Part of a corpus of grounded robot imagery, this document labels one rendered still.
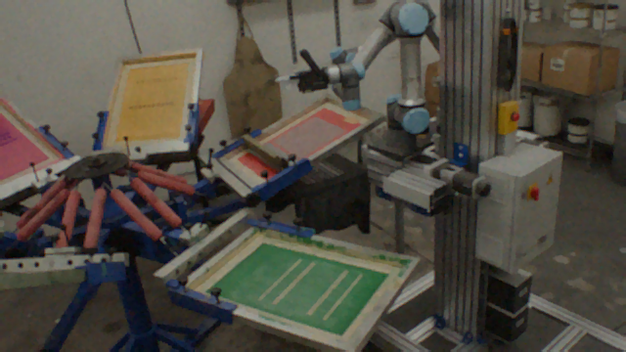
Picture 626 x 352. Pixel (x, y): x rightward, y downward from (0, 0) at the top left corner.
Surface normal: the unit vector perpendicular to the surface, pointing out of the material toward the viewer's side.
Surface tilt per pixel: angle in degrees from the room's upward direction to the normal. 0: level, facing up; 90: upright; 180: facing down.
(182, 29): 90
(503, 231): 90
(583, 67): 88
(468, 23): 90
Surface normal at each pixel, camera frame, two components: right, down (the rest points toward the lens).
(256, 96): 0.00, 0.40
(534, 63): -0.80, 0.31
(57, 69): 0.49, 0.32
